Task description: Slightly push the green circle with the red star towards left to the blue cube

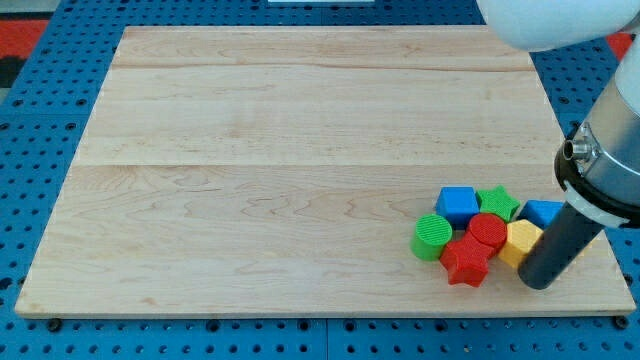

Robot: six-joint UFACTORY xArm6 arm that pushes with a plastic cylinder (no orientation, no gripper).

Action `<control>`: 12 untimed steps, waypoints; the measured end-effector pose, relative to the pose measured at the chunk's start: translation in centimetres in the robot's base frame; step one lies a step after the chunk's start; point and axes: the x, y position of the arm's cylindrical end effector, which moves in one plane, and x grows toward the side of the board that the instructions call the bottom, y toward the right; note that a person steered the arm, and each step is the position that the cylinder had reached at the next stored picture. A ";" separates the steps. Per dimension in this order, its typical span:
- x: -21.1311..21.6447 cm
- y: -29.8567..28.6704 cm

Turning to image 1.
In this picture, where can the green star block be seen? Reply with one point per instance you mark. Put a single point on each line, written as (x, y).
(497, 201)

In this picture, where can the red star block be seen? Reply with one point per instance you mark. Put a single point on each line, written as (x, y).
(466, 261)

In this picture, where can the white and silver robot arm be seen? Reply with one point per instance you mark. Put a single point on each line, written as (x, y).
(599, 166)

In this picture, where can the blue cube block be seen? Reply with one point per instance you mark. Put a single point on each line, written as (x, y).
(457, 204)

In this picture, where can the blue block behind tool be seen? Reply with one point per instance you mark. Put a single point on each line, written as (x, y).
(540, 212)

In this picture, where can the yellow hexagon block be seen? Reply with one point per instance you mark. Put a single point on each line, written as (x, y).
(522, 235)

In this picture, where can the red cylinder block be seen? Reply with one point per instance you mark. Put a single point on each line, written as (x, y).
(488, 229)

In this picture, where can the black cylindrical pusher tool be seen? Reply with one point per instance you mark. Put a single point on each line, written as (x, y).
(567, 235)

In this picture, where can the green cylinder block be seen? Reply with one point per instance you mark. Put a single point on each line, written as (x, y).
(432, 233)

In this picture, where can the wooden board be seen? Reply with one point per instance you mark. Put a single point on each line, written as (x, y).
(278, 172)

